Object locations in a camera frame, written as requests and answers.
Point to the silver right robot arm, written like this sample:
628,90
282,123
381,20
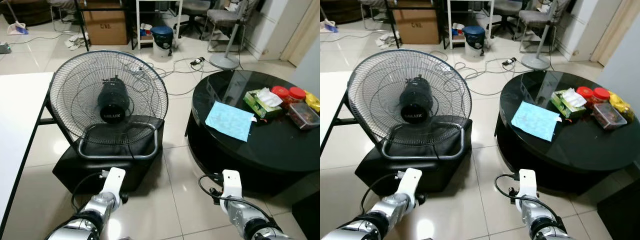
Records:
247,215
540,215

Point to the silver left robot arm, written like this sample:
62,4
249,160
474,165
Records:
387,210
92,210

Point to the clear plastic food container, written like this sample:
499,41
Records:
304,116
609,116

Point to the yellow snack bag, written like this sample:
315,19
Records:
313,101
622,106

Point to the jar with red lid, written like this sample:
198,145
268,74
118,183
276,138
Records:
601,94
297,94
584,93
279,92

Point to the round black coffee table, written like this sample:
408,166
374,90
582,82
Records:
270,145
580,147

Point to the green tissue box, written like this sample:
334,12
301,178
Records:
567,104
260,104

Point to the light blue cloth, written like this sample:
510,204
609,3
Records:
230,121
535,121

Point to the broom with blue bristles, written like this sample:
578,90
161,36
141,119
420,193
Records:
328,27
19,29

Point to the black square stool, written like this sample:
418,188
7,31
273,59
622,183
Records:
107,170
400,172

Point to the black floor fan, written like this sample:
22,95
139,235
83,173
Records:
114,102
416,102

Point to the dark low cabinet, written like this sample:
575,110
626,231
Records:
620,220
307,217

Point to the white crumpled cloth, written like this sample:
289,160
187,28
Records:
387,41
76,41

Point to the brown cardboard box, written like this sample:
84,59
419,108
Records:
416,25
106,25

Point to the black power strip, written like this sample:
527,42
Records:
197,61
509,61

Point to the black office chair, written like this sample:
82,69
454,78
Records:
506,10
192,10

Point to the white bin with blue bag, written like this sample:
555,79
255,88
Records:
162,40
474,40

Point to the white table with black frame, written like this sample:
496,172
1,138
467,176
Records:
17,125
332,105

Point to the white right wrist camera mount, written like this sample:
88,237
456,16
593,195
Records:
527,182
231,182

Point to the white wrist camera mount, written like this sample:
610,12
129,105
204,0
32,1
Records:
115,181
527,182
231,182
412,181

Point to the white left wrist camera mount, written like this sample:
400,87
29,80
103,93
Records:
412,181
115,181

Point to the grey pedestal fan stand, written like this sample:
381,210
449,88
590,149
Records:
536,61
225,61

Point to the black metal rack frame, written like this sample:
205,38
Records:
81,25
392,25

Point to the grey metal-frame chair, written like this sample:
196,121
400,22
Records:
532,19
222,17

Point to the white metal shelf frame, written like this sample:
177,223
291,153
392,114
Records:
449,25
138,25

